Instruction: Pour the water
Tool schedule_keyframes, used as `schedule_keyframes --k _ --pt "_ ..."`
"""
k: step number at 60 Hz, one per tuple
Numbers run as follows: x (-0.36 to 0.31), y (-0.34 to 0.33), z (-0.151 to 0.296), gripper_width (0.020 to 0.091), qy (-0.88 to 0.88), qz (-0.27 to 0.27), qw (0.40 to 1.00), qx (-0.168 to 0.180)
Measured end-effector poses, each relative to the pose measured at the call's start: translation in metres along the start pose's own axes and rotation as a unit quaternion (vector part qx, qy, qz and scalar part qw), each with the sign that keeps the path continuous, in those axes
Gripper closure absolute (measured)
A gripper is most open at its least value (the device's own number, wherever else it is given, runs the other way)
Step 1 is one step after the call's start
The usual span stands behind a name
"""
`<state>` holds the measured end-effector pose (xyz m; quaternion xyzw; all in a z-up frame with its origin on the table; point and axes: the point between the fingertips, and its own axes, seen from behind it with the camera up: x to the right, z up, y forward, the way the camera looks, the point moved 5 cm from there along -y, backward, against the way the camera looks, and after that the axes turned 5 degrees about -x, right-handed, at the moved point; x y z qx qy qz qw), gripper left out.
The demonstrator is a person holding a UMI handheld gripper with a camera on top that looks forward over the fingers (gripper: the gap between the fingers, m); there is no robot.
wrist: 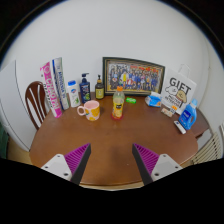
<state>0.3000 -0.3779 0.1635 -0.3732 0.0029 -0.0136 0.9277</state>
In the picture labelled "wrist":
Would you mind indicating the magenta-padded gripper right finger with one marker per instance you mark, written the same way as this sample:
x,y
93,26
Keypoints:
x,y
147,160

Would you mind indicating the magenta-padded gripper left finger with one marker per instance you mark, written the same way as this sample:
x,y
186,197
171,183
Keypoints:
x,y
76,160

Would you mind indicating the orange juice bottle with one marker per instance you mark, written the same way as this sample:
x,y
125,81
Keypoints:
x,y
118,105

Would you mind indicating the small white remote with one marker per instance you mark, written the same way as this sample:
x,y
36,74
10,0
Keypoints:
x,y
180,127

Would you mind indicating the pink mug with orange print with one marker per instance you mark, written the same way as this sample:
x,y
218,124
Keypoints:
x,y
91,111

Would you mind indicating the small beige snack packet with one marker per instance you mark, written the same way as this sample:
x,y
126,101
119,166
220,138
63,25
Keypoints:
x,y
166,110

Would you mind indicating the small orange and white box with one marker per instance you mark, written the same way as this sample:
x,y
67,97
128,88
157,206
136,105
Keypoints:
x,y
174,108

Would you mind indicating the blue tissue pack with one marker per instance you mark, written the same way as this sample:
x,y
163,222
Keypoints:
x,y
154,101

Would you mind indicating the blue detergent bottle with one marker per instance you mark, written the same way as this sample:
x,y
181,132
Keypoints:
x,y
188,116

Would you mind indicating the small green packet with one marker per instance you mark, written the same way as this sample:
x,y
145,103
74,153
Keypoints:
x,y
131,100

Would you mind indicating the white radiator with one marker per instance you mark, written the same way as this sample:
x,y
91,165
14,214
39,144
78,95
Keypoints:
x,y
210,150

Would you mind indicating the white blue-capped lotion bottle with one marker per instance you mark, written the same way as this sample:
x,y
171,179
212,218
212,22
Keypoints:
x,y
74,96

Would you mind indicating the dark blue pump bottle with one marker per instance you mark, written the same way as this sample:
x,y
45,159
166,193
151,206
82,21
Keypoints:
x,y
85,91

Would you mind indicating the brown wooden chair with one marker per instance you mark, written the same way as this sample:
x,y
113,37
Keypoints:
x,y
33,103

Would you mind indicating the brown yellow-labelled pump bottle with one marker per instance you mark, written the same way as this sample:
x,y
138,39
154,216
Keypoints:
x,y
99,90

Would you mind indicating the white paper gift bag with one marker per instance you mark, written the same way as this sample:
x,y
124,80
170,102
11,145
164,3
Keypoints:
x,y
178,90

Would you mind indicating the white flat panel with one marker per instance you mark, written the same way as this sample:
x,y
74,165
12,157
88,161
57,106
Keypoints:
x,y
13,106

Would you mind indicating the framed group picture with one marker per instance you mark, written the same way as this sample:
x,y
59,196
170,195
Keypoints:
x,y
133,76

